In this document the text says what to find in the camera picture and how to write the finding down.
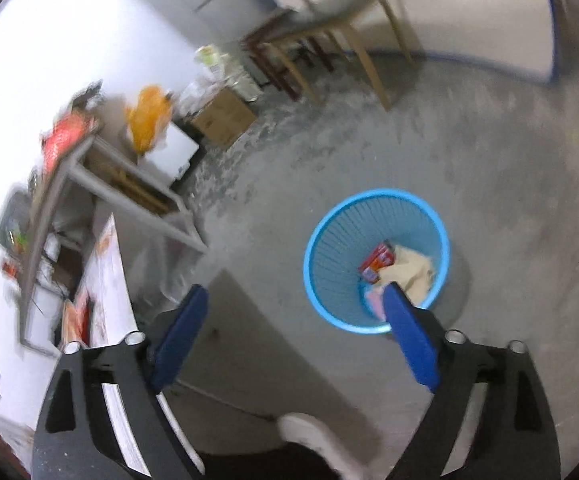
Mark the brown cardboard box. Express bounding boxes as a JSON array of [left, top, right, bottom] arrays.
[[190, 87, 259, 148]]

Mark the red drink can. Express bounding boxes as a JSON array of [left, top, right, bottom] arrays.
[[358, 242, 396, 283]]

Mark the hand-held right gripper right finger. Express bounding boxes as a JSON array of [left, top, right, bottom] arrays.
[[382, 282, 563, 480]]

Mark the white mattress with blue edge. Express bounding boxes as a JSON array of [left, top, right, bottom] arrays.
[[244, 0, 565, 86]]

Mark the grey side desk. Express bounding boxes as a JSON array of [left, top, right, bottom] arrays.
[[17, 130, 209, 356]]

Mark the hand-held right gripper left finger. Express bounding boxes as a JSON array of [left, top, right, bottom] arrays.
[[30, 284, 209, 480]]

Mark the floral tablecloth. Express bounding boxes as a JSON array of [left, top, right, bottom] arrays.
[[62, 212, 195, 478]]

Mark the orange plastic bag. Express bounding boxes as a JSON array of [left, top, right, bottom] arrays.
[[124, 85, 175, 156]]

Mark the white low cabinet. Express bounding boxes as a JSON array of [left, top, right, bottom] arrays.
[[140, 122, 203, 186]]

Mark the person's white shoe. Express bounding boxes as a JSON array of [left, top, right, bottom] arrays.
[[277, 412, 370, 480]]

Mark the wooden chair with dark seat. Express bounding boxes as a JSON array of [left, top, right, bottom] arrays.
[[260, 0, 415, 112]]

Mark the grey rice cooker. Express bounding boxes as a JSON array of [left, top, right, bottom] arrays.
[[0, 187, 40, 261]]

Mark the orange-red plastic bag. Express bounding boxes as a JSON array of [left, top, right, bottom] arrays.
[[42, 112, 95, 171]]

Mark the blue plastic waste basket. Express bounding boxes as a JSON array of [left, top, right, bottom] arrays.
[[303, 188, 451, 335]]

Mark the dark wooden stool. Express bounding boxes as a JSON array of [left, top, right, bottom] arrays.
[[242, 10, 335, 103]]

